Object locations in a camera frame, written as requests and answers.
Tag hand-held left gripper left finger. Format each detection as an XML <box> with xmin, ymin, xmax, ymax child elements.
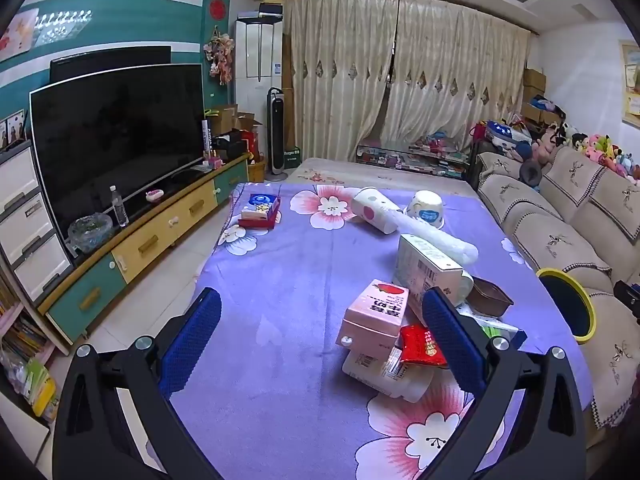
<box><xmin>52</xmin><ymin>287</ymin><xmax>223</xmax><ymax>480</ymax></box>

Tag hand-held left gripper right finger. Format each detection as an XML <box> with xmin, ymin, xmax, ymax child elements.
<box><xmin>422</xmin><ymin>286</ymin><xmax>586</xmax><ymax>480</ymax></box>

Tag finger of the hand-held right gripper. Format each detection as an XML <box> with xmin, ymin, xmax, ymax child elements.
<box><xmin>614</xmin><ymin>280</ymin><xmax>640</xmax><ymax>321</ymax></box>

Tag red snack packet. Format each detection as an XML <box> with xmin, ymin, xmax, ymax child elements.
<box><xmin>398</xmin><ymin>324</ymin><xmax>448</xmax><ymax>370</ymax></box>

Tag white green wrapper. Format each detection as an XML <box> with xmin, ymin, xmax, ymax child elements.
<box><xmin>470</xmin><ymin>307</ymin><xmax>523</xmax><ymax>348</ymax></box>

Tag yellow rimmed dark bin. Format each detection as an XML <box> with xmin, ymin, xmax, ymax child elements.
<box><xmin>536</xmin><ymin>267</ymin><xmax>598</xmax><ymax>345</ymax></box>

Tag brown plastic tray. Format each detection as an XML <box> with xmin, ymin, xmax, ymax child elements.
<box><xmin>466</xmin><ymin>276</ymin><xmax>515</xmax><ymax>317</ymax></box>

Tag white labelled bottle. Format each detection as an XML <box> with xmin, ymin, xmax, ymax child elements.
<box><xmin>341</xmin><ymin>347</ymin><xmax>436</xmax><ymax>403</ymax></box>

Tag pink milk carton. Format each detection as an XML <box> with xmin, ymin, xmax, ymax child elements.
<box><xmin>336</xmin><ymin>280</ymin><xmax>410</xmax><ymax>353</ymax></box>

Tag white cardboard carton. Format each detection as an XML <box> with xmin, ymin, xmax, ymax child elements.
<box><xmin>392</xmin><ymin>234</ymin><xmax>475</xmax><ymax>311</ymax></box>

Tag white foam wrap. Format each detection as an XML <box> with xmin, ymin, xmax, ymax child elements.
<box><xmin>397</xmin><ymin>212</ymin><xmax>480</xmax><ymax>266</ymax></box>

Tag white noodle bowl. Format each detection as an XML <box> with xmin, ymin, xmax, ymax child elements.
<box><xmin>404</xmin><ymin>190</ymin><xmax>447</xmax><ymax>228</ymax></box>

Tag pink dotted paper cup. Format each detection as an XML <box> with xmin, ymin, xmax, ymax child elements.
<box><xmin>351</xmin><ymin>186</ymin><xmax>405</xmax><ymax>235</ymax></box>

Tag beige sofa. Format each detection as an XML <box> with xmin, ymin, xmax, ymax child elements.
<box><xmin>470</xmin><ymin>145</ymin><xmax>640</xmax><ymax>431</ymax></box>

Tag green yellow television cabinet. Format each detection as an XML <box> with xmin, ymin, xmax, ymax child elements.
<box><xmin>37</xmin><ymin>152</ymin><xmax>251</xmax><ymax>346</ymax></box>

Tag purple floral blanket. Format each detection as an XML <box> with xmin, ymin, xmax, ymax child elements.
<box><xmin>170</xmin><ymin>182</ymin><xmax>593</xmax><ymax>480</ymax></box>

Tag blue and red box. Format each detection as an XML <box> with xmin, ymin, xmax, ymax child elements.
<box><xmin>237</xmin><ymin>194</ymin><xmax>282</xmax><ymax>231</ymax></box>

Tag glass ashtray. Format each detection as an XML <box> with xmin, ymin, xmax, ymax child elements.
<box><xmin>67</xmin><ymin>214</ymin><xmax>113</xmax><ymax>253</ymax></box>

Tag clear water bottle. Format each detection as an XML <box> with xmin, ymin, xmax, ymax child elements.
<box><xmin>109</xmin><ymin>185</ymin><xmax>129</xmax><ymax>227</ymax></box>

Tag row of plush toys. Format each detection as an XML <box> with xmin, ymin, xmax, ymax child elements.
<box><xmin>520</xmin><ymin>120</ymin><xmax>640</xmax><ymax>186</ymax></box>

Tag shelf of books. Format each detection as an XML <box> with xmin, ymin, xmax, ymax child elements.
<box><xmin>0</xmin><ymin>270</ymin><xmax>58</xmax><ymax>421</ymax></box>

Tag cluttered glass coffee table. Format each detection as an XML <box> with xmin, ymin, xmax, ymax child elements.
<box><xmin>356</xmin><ymin>132</ymin><xmax>473</xmax><ymax>178</ymax></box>

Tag beige floral mat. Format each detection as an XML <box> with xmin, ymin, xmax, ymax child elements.
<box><xmin>287</xmin><ymin>156</ymin><xmax>476</xmax><ymax>196</ymax></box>

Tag white plastic drawer unit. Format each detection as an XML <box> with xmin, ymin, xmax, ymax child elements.
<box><xmin>0</xmin><ymin>140</ymin><xmax>76</xmax><ymax>306</ymax></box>

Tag curved black television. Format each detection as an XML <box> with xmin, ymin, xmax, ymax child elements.
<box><xmin>29</xmin><ymin>63</ymin><xmax>206</xmax><ymax>246</ymax></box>

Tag blue starred bag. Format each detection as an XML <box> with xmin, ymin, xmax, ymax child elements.
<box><xmin>484</xmin><ymin>120</ymin><xmax>516</xmax><ymax>148</ymax></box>

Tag open cardboard boxes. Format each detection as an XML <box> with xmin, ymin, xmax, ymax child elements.
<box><xmin>207</xmin><ymin>105</ymin><xmax>263</xmax><ymax>161</ymax></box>

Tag black tower fan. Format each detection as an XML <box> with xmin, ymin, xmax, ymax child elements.
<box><xmin>265</xmin><ymin>86</ymin><xmax>287</xmax><ymax>181</ymax></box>

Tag stacked cardboard boxes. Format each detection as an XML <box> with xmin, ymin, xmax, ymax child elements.
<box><xmin>522</xmin><ymin>67</ymin><xmax>548</xmax><ymax>111</ymax></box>

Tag beige embroidered curtain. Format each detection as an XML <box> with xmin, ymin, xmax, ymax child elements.
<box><xmin>280</xmin><ymin>0</ymin><xmax>401</xmax><ymax>163</ymax></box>
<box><xmin>380</xmin><ymin>0</ymin><xmax>531</xmax><ymax>146</ymax></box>

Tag framed photos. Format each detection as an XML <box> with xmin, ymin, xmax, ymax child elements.
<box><xmin>0</xmin><ymin>109</ymin><xmax>26</xmax><ymax>148</ymax></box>

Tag white standing air conditioner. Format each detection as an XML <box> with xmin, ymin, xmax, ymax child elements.
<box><xmin>234</xmin><ymin>15</ymin><xmax>284</xmax><ymax>126</ymax></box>

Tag framed flower wall picture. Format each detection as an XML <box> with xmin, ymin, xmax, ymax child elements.
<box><xmin>619</xmin><ymin>40</ymin><xmax>640</xmax><ymax>126</ymax></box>

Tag artificial flower wall decoration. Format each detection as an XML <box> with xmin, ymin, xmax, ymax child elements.
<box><xmin>204</xmin><ymin>27</ymin><xmax>236</xmax><ymax>86</ymax></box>

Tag crystal wall decoration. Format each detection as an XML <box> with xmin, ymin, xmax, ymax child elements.
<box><xmin>32</xmin><ymin>10</ymin><xmax>93</xmax><ymax>46</ymax></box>

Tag pale floral wall picture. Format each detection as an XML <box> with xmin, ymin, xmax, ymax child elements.
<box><xmin>0</xmin><ymin>8</ymin><xmax>40</xmax><ymax>63</ymax></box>

